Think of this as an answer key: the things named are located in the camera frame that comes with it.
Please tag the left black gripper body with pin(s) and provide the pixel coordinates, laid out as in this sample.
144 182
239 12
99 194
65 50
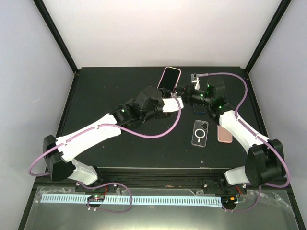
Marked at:
163 95

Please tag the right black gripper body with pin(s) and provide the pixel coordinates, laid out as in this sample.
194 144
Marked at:
188 96

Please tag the phone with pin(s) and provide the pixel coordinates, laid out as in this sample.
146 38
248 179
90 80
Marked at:
200 133
169 78

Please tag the blue smartphone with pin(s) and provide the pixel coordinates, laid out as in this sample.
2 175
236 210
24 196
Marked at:
197 109

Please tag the pink phone case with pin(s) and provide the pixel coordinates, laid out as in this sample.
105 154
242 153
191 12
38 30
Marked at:
223 135

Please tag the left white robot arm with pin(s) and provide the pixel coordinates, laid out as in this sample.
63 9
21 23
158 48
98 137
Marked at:
62 151

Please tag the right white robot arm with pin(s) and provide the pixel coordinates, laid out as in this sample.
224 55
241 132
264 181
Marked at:
265 160

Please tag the right controller board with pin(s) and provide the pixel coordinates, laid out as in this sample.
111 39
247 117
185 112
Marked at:
229 200

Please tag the controller board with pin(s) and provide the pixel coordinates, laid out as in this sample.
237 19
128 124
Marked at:
229 200
95 198

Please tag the left controller board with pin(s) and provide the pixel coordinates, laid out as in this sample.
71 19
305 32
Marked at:
95 198

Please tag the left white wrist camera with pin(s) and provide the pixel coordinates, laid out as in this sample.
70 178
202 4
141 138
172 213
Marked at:
172 104

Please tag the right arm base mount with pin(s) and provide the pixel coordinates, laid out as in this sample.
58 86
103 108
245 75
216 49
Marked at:
219 185

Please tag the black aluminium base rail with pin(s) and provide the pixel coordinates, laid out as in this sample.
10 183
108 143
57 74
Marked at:
158 178

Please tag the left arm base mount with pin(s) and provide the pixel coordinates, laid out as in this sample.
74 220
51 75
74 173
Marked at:
108 188

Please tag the right black frame post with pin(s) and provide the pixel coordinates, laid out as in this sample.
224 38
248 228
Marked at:
280 11

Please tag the black frame post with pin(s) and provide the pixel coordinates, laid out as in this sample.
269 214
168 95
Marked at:
280 11
40 5

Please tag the left black frame post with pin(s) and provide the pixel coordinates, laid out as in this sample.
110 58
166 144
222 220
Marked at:
40 5

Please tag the light blue slotted cable duct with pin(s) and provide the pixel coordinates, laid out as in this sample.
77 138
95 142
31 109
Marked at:
198 201

